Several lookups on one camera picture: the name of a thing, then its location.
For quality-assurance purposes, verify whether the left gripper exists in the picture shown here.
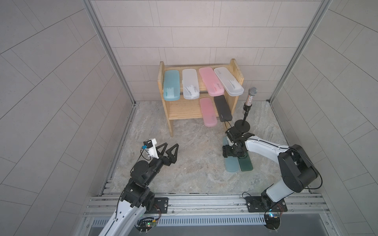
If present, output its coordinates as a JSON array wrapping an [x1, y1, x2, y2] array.
[[143, 143, 178, 186]]

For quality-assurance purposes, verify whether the blue-grey pencil case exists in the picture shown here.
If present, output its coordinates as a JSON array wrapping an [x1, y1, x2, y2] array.
[[222, 136, 240, 173]]

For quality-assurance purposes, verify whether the dark green pencil case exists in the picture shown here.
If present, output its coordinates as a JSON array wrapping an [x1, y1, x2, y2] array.
[[238, 152, 253, 172]]

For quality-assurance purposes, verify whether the black pencil case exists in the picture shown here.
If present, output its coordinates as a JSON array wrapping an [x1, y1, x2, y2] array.
[[214, 95, 232, 122]]

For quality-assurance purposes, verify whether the pink pencil case shelf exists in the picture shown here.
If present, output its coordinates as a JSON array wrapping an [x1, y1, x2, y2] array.
[[199, 67, 224, 97], [199, 97, 217, 127]]

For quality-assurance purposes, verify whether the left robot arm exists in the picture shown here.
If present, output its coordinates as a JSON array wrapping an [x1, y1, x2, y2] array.
[[100, 139, 179, 236]]

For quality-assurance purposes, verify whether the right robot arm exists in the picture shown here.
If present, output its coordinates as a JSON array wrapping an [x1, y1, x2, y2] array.
[[222, 127, 321, 209]]

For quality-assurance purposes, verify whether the frosted white pencil case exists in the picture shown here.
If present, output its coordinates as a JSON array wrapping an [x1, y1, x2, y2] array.
[[214, 67, 244, 97]]

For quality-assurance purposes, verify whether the light teal pencil case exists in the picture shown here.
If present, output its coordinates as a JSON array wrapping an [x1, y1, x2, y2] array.
[[163, 70, 180, 101]]

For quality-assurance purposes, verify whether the wooden two-tier shelf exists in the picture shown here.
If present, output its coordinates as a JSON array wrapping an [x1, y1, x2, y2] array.
[[157, 59, 244, 137]]

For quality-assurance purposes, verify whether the pink pencil case top shelf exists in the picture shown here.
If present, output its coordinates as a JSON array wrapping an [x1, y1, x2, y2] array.
[[199, 67, 224, 97]]

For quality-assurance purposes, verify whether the white translucent pencil case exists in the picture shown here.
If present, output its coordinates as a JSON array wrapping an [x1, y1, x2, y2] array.
[[182, 69, 200, 100]]

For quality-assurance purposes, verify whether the glitter microphone on stand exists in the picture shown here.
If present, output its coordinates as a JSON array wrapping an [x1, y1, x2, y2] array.
[[234, 87, 258, 133]]

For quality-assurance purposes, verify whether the left circuit board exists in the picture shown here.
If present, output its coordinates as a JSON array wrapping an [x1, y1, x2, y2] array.
[[134, 217, 157, 234]]

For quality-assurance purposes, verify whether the circuit board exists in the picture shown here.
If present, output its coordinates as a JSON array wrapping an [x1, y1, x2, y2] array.
[[134, 217, 157, 234], [264, 214, 281, 231]]

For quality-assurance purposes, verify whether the right circuit board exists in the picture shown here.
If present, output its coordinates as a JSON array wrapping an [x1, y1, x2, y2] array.
[[264, 214, 281, 231]]

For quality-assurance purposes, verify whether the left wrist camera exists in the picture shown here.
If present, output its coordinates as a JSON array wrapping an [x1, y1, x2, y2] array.
[[142, 139, 159, 159]]

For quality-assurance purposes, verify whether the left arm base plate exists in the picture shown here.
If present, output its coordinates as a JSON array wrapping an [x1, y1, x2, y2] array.
[[145, 197, 169, 214]]

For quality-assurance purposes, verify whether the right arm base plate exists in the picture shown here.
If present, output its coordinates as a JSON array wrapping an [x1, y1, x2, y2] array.
[[243, 196, 288, 214]]

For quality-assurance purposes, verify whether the aluminium mounting rail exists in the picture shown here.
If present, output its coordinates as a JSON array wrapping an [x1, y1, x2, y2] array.
[[82, 193, 330, 219]]

